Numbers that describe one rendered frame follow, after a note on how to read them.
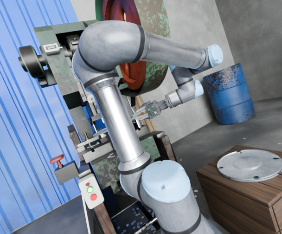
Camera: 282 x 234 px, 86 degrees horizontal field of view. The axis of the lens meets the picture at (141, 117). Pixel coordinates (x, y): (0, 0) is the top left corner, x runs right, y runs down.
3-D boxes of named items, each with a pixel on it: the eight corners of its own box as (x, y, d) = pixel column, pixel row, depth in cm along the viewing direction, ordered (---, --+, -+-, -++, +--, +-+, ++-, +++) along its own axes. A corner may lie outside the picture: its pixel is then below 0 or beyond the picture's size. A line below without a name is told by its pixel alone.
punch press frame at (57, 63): (182, 202, 99) (104, -4, 87) (123, 247, 83) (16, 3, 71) (137, 170, 172) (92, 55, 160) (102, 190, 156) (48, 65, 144)
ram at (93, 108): (116, 107, 99) (99, 63, 96) (93, 115, 93) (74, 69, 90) (111, 109, 115) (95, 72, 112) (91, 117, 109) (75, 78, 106)
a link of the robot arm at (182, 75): (193, 50, 64) (203, 74, 66) (174, 61, 73) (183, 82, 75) (182, 55, 60) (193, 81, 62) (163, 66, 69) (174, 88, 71)
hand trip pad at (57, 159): (68, 169, 74) (61, 155, 73) (55, 176, 72) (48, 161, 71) (69, 166, 80) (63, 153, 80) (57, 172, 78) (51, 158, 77)
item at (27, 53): (54, 74, 89) (38, 37, 87) (32, 79, 85) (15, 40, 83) (58, 83, 110) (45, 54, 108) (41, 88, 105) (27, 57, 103)
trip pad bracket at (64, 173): (88, 194, 77) (73, 160, 75) (69, 206, 74) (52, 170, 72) (88, 190, 83) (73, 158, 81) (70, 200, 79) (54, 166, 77)
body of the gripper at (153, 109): (142, 105, 72) (165, 94, 68) (145, 103, 80) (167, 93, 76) (149, 120, 72) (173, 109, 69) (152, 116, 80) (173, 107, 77)
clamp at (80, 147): (101, 142, 103) (95, 128, 102) (76, 153, 97) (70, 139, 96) (100, 141, 109) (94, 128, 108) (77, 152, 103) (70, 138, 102)
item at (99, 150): (150, 132, 104) (147, 124, 104) (85, 164, 88) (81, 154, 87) (135, 131, 132) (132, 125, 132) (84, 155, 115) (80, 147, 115)
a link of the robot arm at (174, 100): (175, 89, 75) (182, 104, 76) (166, 94, 77) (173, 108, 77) (175, 89, 68) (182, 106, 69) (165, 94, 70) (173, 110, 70)
